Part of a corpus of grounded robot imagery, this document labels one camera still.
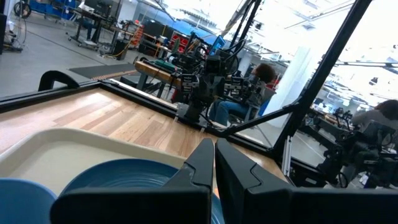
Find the white column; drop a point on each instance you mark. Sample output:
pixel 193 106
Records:
pixel 289 87

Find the beige plastic tray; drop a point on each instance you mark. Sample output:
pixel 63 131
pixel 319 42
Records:
pixel 56 155

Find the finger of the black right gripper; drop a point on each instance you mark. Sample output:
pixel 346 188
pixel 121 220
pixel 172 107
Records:
pixel 234 85
pixel 190 83

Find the grey office chair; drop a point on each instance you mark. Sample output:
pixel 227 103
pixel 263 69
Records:
pixel 377 137

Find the black floor mat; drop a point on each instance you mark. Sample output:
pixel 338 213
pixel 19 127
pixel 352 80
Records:
pixel 99 70

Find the blue round plate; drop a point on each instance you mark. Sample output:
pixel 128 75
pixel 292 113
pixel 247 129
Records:
pixel 124 175

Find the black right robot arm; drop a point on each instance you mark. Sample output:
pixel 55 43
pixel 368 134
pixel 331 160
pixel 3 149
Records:
pixel 196 110

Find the person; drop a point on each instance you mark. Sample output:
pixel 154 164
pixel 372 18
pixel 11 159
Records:
pixel 230 109
pixel 373 116

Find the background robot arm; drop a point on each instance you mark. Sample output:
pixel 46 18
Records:
pixel 342 161

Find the blue cup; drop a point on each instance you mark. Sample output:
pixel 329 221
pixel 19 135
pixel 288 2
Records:
pixel 21 202

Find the black clamp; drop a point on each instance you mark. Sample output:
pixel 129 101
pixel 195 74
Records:
pixel 54 76

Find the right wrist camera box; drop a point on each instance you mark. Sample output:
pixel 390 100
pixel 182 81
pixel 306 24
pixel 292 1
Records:
pixel 213 64

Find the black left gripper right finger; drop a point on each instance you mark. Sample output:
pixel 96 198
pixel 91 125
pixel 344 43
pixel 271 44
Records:
pixel 280 205

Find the red storage bins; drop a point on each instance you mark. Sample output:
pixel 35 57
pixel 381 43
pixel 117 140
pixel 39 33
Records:
pixel 179 41

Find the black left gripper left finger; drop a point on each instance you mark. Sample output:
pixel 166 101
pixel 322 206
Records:
pixel 140 205

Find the wooden workbench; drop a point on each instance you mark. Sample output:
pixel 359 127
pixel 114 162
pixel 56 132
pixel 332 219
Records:
pixel 155 73

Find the black rolling table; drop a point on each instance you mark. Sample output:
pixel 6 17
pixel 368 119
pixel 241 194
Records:
pixel 93 21

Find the black aluminium table frame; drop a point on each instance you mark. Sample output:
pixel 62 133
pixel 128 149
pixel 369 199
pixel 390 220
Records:
pixel 323 71

